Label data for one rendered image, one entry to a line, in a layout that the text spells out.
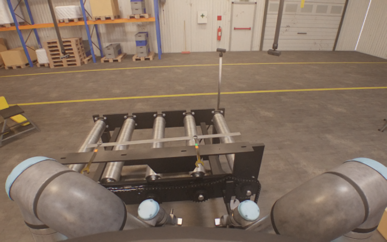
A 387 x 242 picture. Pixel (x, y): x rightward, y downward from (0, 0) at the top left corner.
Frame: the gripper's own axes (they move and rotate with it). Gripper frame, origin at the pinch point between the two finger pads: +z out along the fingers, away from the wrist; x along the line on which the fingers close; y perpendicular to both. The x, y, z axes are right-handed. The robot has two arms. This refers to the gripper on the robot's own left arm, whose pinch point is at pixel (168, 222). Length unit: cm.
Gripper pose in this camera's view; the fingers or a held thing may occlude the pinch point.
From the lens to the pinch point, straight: 129.3
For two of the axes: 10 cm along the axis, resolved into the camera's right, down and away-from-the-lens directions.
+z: 1.9, 6.0, 7.8
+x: -9.7, 0.2, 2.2
